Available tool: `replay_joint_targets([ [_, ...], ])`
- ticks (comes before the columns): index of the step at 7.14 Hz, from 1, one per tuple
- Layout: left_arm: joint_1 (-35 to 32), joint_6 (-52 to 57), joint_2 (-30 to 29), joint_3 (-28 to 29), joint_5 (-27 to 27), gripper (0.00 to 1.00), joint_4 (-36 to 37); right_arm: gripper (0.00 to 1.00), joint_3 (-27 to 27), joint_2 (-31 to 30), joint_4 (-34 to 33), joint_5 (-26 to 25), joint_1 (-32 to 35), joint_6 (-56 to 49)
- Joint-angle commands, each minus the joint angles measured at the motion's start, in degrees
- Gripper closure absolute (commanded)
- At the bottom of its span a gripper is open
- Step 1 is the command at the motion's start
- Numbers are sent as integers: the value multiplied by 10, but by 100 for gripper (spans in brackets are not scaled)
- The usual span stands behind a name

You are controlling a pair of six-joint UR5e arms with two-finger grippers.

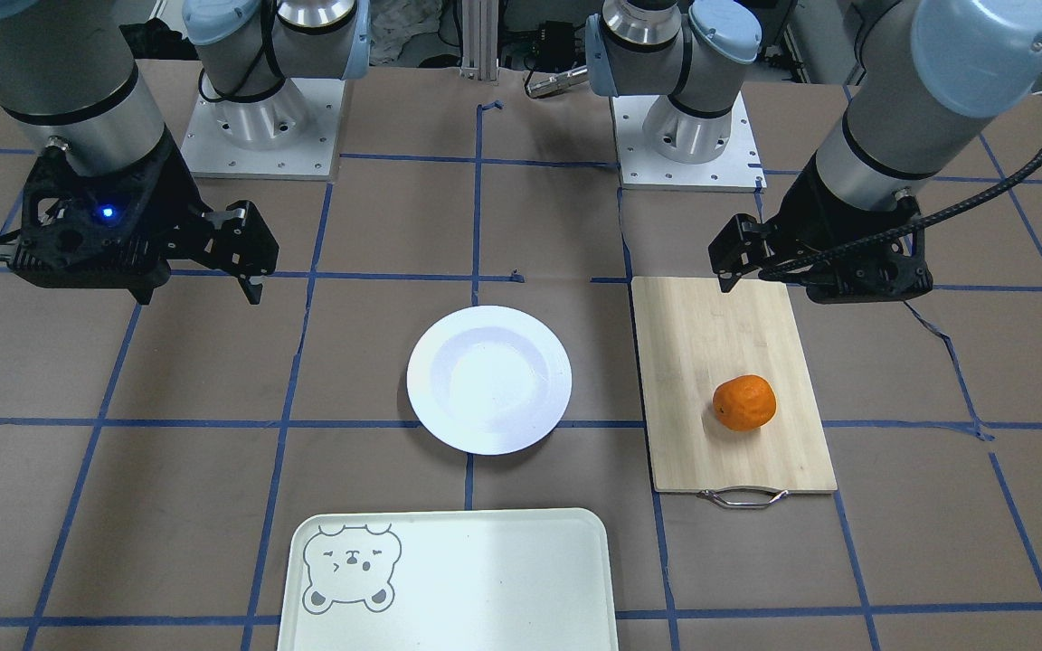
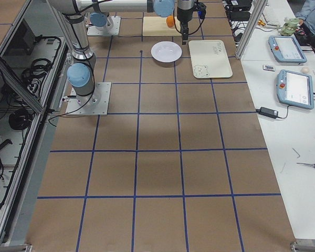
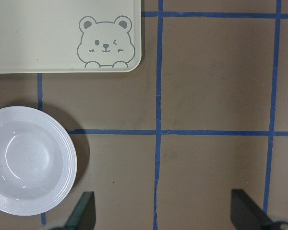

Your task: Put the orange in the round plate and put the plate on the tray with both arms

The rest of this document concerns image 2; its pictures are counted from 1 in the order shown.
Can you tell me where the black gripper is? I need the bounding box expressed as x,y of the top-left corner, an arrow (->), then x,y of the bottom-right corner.
177,0 -> 194,45

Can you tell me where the orange fruit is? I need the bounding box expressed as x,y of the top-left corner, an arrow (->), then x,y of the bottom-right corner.
166,15 -> 175,28

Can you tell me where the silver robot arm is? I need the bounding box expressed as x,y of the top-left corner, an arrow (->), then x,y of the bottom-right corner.
48,1 -> 200,62
90,1 -> 114,30

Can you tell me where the cream rectangular tray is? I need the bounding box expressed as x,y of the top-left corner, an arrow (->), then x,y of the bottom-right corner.
188,40 -> 233,79

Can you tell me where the white round plate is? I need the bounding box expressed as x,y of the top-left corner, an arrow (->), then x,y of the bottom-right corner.
151,41 -> 182,63

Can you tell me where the wooden cutting board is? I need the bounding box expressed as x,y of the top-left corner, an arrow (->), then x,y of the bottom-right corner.
142,16 -> 181,37

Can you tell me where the gold metal cylinder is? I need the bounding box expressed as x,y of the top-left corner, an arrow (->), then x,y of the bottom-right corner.
257,19 -> 266,27

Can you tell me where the small white label box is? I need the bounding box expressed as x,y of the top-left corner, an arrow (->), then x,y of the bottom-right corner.
262,65 -> 276,71

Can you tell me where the far blue teach pendant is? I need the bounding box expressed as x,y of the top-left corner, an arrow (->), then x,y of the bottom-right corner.
268,36 -> 307,64

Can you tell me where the blue teach pendant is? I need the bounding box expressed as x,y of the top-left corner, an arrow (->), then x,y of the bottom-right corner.
276,70 -> 314,110
268,36 -> 307,64

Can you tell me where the black power adapter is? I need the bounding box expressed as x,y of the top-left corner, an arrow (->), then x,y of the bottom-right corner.
256,107 -> 278,119

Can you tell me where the near blue teach pendant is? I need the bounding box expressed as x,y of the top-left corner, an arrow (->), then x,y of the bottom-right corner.
276,70 -> 314,110

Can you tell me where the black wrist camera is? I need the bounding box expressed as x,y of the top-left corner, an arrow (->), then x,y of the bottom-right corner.
194,2 -> 206,20

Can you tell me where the aluminium frame post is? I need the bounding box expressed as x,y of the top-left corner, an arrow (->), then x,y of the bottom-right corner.
236,0 -> 268,59

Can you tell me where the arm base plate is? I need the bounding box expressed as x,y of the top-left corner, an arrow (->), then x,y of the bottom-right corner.
87,13 -> 121,37
66,82 -> 111,117

